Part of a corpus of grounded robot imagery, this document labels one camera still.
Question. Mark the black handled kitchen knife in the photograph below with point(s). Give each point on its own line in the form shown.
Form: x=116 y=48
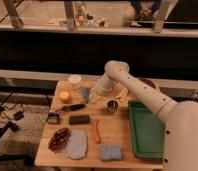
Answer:
x=72 y=107

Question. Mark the green plastic tray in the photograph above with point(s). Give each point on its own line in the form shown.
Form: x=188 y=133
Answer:
x=147 y=132

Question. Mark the orange carrot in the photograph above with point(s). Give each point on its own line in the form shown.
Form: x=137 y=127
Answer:
x=95 y=131

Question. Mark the small black box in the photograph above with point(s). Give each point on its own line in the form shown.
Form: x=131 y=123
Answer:
x=53 y=118

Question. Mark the dark red plate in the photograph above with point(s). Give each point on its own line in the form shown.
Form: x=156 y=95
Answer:
x=149 y=82

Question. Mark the yellow banana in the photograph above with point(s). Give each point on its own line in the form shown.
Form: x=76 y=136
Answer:
x=121 y=96

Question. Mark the clear plastic cup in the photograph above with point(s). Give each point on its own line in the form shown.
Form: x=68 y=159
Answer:
x=75 y=81

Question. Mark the brown pine cone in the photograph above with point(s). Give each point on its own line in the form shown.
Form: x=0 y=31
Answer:
x=59 y=139

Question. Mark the yellow round fruit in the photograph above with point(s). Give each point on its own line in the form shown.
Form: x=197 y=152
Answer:
x=65 y=97

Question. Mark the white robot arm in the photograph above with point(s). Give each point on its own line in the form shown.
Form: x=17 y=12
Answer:
x=180 y=118

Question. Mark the black rectangular block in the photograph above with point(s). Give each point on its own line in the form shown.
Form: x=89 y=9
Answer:
x=82 y=119

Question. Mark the blue sponge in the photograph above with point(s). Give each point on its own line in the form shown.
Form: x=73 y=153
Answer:
x=110 y=153

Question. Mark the small metal cup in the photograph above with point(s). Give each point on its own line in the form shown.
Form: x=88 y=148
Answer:
x=112 y=106

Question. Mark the blue grey gripper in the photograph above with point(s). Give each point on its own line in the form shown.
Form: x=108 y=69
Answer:
x=85 y=92

